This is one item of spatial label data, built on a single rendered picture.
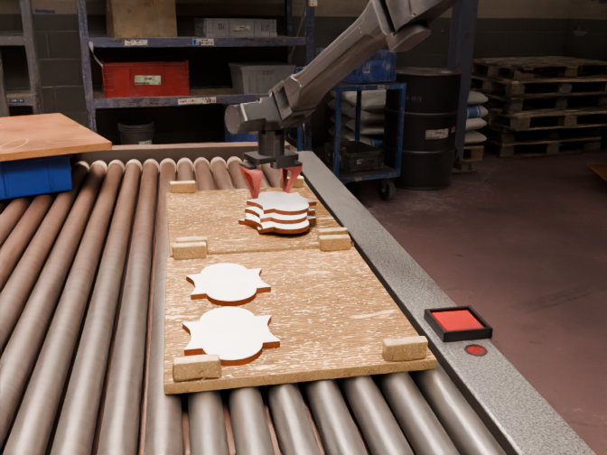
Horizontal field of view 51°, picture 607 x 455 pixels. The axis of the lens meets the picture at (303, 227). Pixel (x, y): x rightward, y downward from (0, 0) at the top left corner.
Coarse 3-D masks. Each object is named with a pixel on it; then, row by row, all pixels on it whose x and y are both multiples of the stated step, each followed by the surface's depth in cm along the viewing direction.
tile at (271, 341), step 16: (208, 320) 90; (224, 320) 90; (240, 320) 90; (256, 320) 90; (192, 336) 85; (208, 336) 85; (224, 336) 86; (240, 336) 86; (256, 336) 86; (272, 336) 86; (192, 352) 83; (208, 352) 82; (224, 352) 82; (240, 352) 82; (256, 352) 82
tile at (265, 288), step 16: (208, 272) 106; (224, 272) 106; (240, 272) 106; (256, 272) 106; (208, 288) 100; (224, 288) 100; (240, 288) 100; (256, 288) 100; (224, 304) 96; (240, 304) 97
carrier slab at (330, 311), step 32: (224, 256) 115; (256, 256) 115; (288, 256) 115; (320, 256) 116; (352, 256) 116; (192, 288) 102; (288, 288) 103; (320, 288) 103; (352, 288) 103; (384, 288) 103; (192, 320) 92; (288, 320) 92; (320, 320) 92; (352, 320) 92; (384, 320) 93; (288, 352) 84; (320, 352) 84; (352, 352) 84; (192, 384) 77; (224, 384) 78; (256, 384) 79
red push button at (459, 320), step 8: (440, 312) 97; (448, 312) 97; (456, 312) 97; (464, 312) 97; (440, 320) 94; (448, 320) 94; (456, 320) 94; (464, 320) 94; (472, 320) 94; (448, 328) 92; (456, 328) 92; (464, 328) 92; (472, 328) 92
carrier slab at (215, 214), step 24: (168, 192) 153; (192, 192) 153; (216, 192) 153; (240, 192) 154; (312, 192) 155; (168, 216) 136; (192, 216) 136; (216, 216) 137; (240, 216) 137; (312, 216) 138; (216, 240) 123; (240, 240) 123; (264, 240) 123; (288, 240) 123; (312, 240) 123
